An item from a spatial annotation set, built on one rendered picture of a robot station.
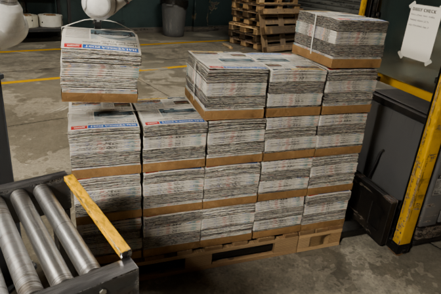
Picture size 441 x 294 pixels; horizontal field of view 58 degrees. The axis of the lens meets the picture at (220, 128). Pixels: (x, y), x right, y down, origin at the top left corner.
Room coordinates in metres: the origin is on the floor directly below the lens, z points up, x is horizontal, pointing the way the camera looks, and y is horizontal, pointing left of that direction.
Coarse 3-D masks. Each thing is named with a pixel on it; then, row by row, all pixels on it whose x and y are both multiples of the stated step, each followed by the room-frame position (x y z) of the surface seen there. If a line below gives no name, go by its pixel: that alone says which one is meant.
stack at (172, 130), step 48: (96, 144) 1.48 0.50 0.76; (144, 144) 1.55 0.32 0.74; (192, 144) 1.63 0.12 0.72; (240, 144) 1.71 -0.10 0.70; (288, 144) 1.80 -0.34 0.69; (96, 192) 1.47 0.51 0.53; (144, 192) 1.54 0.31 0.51; (192, 192) 1.63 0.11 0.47; (240, 192) 1.72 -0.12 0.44; (96, 240) 1.48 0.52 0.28; (144, 240) 1.55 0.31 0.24; (192, 240) 1.64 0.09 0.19; (288, 240) 1.83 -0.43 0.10
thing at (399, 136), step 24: (384, 96) 2.46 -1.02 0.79; (408, 96) 2.46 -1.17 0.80; (384, 120) 2.38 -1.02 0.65; (408, 120) 2.21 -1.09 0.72; (384, 144) 2.33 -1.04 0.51; (408, 144) 2.17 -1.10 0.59; (360, 168) 2.48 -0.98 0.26; (384, 168) 2.29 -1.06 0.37; (408, 168) 2.12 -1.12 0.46; (432, 192) 1.97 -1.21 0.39; (432, 216) 1.99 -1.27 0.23; (432, 240) 2.02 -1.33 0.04
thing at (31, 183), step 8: (40, 176) 1.12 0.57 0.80; (48, 176) 1.12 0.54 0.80; (56, 176) 1.13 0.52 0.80; (8, 184) 1.05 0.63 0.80; (16, 184) 1.06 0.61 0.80; (24, 184) 1.06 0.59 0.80; (32, 184) 1.06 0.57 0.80; (48, 184) 1.09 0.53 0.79; (56, 184) 1.11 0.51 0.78; (64, 184) 1.12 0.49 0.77; (0, 192) 1.01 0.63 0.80; (8, 192) 1.02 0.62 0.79; (32, 192) 1.06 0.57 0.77; (56, 192) 1.10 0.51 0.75; (64, 192) 1.12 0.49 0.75; (8, 200) 1.02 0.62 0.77; (32, 200) 1.06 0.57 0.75; (64, 200) 1.12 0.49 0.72; (40, 208) 1.07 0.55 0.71; (64, 208) 1.12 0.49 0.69; (16, 216) 1.03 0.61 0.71; (40, 216) 1.07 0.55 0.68
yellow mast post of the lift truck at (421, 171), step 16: (432, 96) 1.95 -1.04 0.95; (432, 112) 1.90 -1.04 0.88; (432, 128) 1.88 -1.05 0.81; (432, 144) 1.88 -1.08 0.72; (416, 160) 1.91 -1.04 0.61; (432, 160) 1.89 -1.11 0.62; (416, 176) 1.89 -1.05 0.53; (416, 192) 1.88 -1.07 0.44; (400, 208) 1.94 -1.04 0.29; (416, 208) 1.89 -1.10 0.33; (400, 224) 1.90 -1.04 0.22; (400, 240) 1.88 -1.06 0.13
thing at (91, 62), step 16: (64, 32) 1.52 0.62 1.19; (80, 32) 1.55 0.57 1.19; (96, 32) 1.59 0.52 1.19; (64, 48) 1.40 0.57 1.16; (80, 48) 1.42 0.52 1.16; (96, 48) 1.45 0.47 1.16; (112, 48) 1.47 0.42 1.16; (128, 48) 1.50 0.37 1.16; (64, 64) 1.42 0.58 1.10; (80, 64) 1.43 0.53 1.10; (96, 64) 1.45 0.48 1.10; (112, 64) 1.47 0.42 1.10; (128, 64) 1.48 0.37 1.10; (64, 80) 1.43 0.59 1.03; (80, 80) 1.45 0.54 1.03; (96, 80) 1.47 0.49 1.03; (112, 80) 1.49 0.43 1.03; (128, 80) 1.51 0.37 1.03
